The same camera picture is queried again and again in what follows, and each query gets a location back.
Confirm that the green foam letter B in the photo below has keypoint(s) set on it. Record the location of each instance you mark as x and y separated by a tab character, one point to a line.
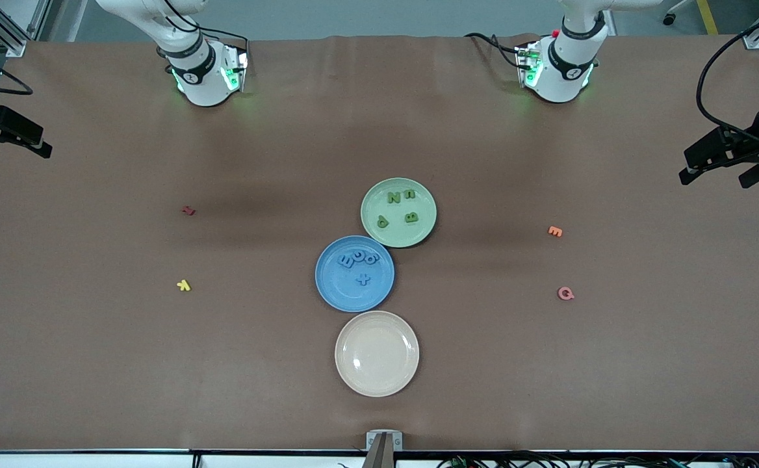
411	217

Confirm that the green foam letter u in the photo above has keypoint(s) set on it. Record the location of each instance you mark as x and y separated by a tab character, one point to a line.
405	194

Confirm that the green foam letter N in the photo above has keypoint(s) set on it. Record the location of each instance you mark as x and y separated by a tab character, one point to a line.
393	197

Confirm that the green foam letter p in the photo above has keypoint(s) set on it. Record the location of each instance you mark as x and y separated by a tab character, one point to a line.
380	223

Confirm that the blue foam letter E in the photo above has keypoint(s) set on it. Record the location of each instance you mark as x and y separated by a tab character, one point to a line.
346	261

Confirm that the blue foam letter G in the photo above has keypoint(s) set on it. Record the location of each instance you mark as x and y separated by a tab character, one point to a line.
368	259
355	257

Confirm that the blue foam letter x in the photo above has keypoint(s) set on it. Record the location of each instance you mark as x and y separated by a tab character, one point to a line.
363	280

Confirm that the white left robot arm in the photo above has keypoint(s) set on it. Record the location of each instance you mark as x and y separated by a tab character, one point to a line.
565	71

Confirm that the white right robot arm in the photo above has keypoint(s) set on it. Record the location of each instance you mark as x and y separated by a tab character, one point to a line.
201	78

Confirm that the black office chair caster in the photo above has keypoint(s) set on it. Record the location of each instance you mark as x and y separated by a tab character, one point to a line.
669	19

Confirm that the orange foam letter E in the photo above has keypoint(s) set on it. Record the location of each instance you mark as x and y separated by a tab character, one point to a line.
554	231

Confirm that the pink foam letter Q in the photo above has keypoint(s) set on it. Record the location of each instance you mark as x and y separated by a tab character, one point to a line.
560	294

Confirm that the yellow foam letter k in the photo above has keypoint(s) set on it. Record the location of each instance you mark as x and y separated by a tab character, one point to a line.
183	285

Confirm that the brown table cover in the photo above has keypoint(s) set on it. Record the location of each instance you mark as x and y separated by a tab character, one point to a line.
613	390

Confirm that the green round plate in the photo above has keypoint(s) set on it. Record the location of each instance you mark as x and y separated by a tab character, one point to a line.
396	237

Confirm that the blue round plate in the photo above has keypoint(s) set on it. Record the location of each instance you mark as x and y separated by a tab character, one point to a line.
347	296

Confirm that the beige round plate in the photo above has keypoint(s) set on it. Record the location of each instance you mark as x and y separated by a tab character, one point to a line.
377	357

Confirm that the white table edge rail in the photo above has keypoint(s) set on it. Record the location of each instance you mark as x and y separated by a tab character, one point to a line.
93	462

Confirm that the grey metal mounting bracket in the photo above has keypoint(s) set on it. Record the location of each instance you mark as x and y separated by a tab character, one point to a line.
371	441

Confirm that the camera mounting post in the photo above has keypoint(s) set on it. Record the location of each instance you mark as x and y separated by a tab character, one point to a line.
379	456

